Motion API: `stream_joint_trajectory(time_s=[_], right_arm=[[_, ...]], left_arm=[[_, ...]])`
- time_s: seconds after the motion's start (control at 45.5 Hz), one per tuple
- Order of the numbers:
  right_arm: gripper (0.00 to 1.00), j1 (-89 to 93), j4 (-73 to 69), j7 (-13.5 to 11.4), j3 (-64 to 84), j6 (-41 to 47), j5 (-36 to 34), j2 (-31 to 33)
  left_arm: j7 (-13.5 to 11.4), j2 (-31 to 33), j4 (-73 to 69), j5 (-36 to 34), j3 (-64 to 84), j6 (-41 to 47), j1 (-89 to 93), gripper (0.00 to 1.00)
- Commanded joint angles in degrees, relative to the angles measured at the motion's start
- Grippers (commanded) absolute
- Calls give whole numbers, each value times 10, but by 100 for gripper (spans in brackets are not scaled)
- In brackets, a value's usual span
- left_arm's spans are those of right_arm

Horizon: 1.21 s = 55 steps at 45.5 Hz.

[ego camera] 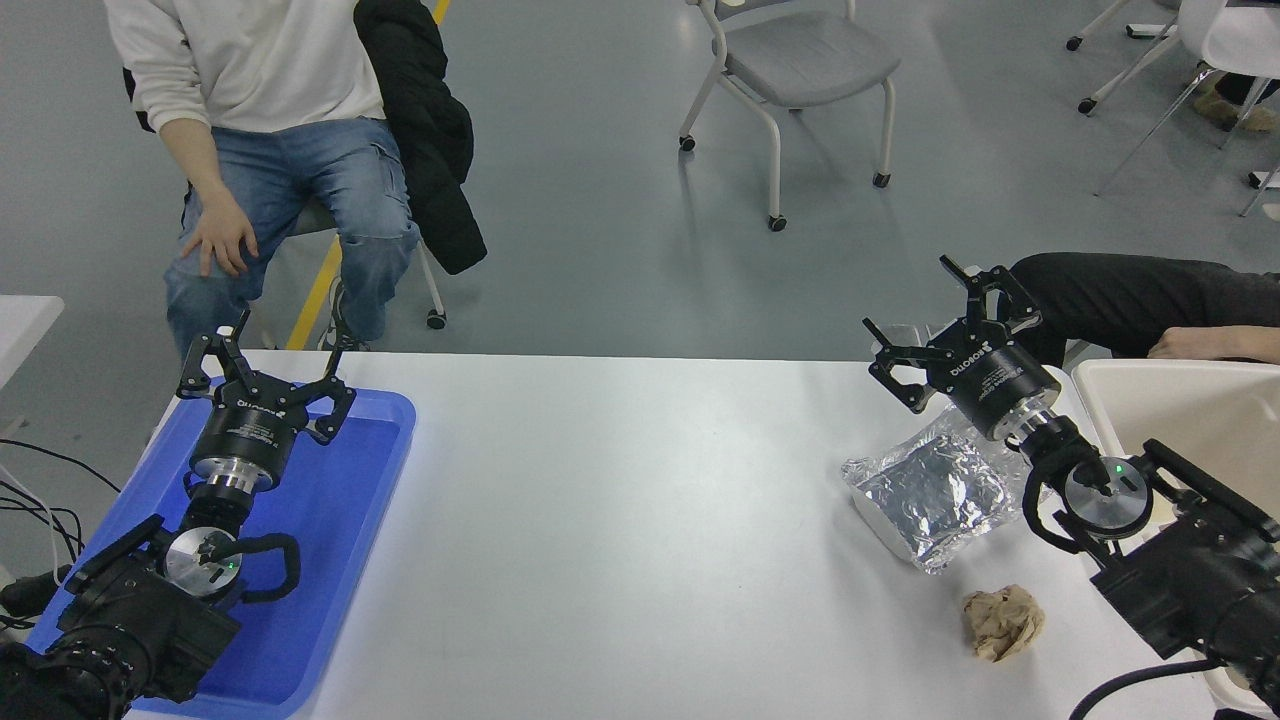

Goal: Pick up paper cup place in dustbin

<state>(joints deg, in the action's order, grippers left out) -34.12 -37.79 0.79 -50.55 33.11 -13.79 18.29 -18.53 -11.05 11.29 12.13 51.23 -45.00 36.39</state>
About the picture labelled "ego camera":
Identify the person's hand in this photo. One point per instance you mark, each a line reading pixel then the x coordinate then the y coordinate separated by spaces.
pixel 1195 345

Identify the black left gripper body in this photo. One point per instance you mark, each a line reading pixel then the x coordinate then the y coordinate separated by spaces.
pixel 245 430

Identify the white chair leg with caster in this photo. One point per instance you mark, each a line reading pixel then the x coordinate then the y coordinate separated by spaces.
pixel 1073 43

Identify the person's right forearm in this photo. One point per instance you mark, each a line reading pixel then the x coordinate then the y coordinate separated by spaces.
pixel 190 160

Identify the person's right hand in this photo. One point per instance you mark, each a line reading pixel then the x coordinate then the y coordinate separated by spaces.
pixel 220 230

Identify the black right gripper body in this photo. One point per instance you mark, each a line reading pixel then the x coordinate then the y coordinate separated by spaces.
pixel 990 385

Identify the blue plastic tray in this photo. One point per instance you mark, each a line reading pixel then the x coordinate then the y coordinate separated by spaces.
pixel 340 520

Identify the white side table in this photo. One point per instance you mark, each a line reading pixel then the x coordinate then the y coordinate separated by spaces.
pixel 25 330

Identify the person's forearm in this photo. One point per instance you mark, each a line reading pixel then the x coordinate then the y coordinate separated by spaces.
pixel 1262 345

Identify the person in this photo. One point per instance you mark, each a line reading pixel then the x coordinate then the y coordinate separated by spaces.
pixel 1120 295
pixel 1225 108
pixel 270 60

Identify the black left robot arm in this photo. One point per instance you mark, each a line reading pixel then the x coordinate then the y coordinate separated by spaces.
pixel 150 625

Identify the crumpled tan paper ball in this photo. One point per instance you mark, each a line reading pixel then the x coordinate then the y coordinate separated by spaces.
pixel 1003 622

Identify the white plastic chair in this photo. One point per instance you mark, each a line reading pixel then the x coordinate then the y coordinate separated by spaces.
pixel 1240 35

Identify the large pale bin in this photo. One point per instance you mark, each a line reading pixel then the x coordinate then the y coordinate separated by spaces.
pixel 1180 410

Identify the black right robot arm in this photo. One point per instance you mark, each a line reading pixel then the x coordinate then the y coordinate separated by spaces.
pixel 1190 580

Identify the silver foil tray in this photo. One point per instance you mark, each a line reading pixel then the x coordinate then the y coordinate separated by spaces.
pixel 930 500

